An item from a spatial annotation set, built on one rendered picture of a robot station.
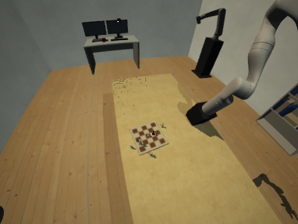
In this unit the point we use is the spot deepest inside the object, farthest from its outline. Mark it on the brown and cream chessboard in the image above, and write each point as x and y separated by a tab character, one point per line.
151	142

